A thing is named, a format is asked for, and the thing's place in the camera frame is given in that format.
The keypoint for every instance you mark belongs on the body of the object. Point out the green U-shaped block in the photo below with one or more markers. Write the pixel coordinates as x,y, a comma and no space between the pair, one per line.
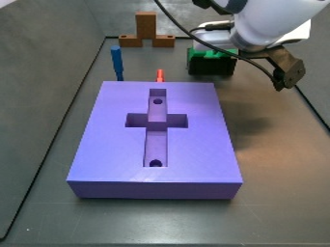
206,54

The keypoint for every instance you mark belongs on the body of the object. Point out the brown T-shaped block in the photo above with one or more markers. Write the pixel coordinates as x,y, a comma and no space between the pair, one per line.
146,32

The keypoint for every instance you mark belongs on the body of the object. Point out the blue cylindrical peg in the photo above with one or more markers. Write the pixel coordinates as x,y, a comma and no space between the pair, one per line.
118,62

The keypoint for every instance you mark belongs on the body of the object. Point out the black slotted fixture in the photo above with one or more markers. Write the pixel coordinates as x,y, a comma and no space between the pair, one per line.
222,66

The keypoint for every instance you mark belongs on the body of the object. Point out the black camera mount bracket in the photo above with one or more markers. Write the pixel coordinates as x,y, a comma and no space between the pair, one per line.
289,67

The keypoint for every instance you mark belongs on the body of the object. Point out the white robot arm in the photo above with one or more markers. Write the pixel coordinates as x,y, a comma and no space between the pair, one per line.
262,23

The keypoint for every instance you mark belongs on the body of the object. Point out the purple board with cross slot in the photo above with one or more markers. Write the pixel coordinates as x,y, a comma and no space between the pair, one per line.
155,144

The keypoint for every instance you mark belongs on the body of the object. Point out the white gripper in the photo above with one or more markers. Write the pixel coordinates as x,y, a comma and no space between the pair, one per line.
229,39

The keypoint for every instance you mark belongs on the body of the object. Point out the red small peg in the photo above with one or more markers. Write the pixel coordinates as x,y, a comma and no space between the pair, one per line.
161,75

